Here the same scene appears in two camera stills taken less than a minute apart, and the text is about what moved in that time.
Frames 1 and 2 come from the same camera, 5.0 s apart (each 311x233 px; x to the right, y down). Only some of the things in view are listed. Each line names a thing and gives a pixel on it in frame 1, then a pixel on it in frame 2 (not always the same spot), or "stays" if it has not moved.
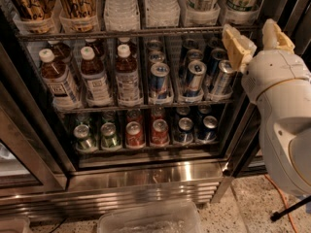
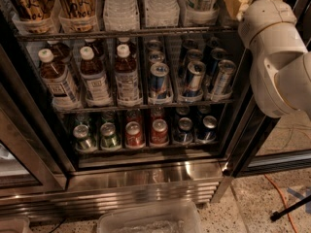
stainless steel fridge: x=127 y=92 stays
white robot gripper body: x=279 y=69 → x=266 y=16
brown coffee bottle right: x=78 y=7 stays
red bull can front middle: x=196 y=74 stays
